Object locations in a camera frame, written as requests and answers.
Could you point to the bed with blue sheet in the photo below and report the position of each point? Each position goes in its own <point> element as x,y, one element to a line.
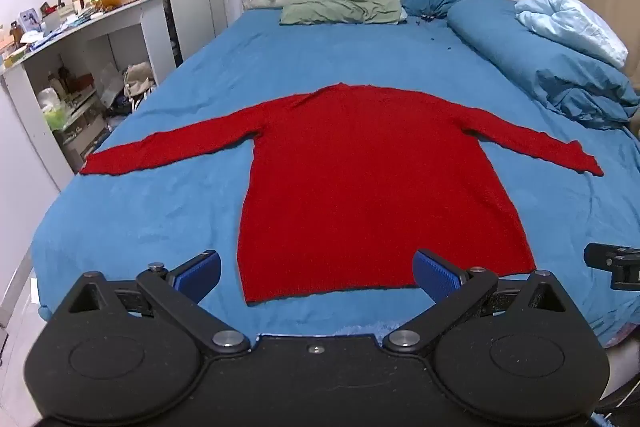
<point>350,52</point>

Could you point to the red knit sweater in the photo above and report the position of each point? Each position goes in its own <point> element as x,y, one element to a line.
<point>375,187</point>

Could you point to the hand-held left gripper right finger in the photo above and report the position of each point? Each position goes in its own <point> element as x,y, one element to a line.
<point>435,277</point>

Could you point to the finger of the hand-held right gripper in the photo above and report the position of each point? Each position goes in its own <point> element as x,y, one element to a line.
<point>607,259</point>

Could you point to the blue duvet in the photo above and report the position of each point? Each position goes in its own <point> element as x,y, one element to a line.
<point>500,37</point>

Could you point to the green plastic bag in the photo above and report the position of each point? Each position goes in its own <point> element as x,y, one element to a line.
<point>55,114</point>

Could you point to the beige hat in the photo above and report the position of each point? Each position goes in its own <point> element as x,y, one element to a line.
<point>139,79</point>

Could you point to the green pillow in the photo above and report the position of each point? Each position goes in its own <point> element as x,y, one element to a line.
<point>340,9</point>

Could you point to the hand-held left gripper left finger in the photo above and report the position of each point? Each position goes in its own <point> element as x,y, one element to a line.
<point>200,274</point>

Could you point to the light blue blanket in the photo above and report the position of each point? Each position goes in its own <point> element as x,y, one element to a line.
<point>565,19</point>

